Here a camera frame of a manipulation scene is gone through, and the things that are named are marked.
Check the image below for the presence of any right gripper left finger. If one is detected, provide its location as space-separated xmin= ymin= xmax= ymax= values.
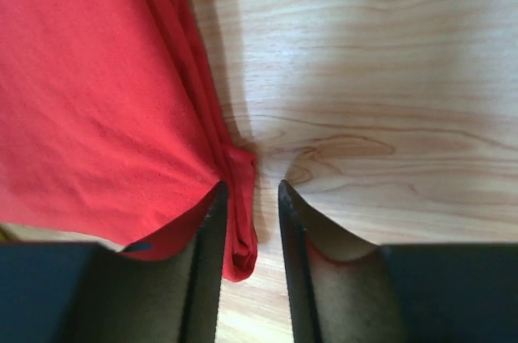
xmin=56 ymin=182 xmax=227 ymax=342

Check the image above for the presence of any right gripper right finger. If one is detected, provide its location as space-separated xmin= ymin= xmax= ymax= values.
xmin=278 ymin=180 xmax=409 ymax=342

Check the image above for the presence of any bright red t shirt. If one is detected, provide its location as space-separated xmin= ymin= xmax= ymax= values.
xmin=1 ymin=0 xmax=257 ymax=282

